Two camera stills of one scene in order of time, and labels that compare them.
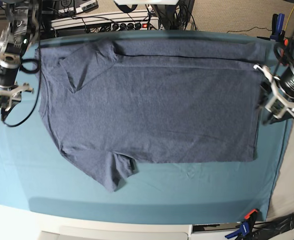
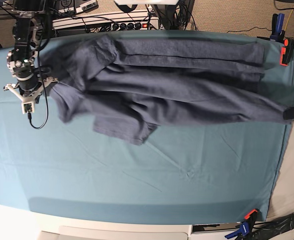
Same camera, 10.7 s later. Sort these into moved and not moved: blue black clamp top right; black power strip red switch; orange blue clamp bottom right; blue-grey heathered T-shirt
Moved: blue-grey heathered T-shirt
Not moved: orange blue clamp bottom right; black power strip red switch; blue black clamp top right
